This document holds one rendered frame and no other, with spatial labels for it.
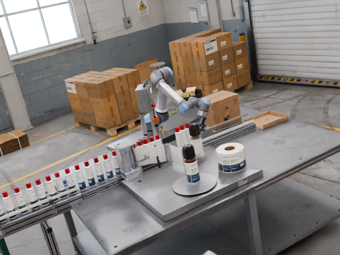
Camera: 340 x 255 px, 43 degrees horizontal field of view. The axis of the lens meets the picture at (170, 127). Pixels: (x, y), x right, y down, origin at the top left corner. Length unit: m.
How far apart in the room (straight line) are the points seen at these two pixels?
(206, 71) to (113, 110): 1.66
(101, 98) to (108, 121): 0.38
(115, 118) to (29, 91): 2.34
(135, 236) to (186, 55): 5.08
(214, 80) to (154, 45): 3.13
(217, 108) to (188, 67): 3.58
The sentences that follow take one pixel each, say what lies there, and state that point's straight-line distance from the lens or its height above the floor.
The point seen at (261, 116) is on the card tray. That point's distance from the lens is 4.15.
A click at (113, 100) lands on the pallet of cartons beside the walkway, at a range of 6.85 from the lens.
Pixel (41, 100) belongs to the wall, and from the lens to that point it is 8.76.
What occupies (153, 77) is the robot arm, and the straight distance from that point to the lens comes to 3.64.
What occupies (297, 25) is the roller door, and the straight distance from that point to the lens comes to 7.67.
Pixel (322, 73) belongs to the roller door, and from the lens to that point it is 7.64.
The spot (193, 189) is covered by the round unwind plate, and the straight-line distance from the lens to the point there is 2.88.
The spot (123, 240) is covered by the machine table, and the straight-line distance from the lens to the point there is 2.65.
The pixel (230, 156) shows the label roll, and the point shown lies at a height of 1.01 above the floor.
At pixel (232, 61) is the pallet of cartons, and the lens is 7.61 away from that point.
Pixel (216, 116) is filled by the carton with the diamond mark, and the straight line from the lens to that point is 3.88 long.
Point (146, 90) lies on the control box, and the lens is 3.28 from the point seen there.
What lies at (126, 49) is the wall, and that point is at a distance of 9.65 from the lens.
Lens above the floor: 2.25
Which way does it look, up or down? 19 degrees down
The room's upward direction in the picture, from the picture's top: 11 degrees counter-clockwise
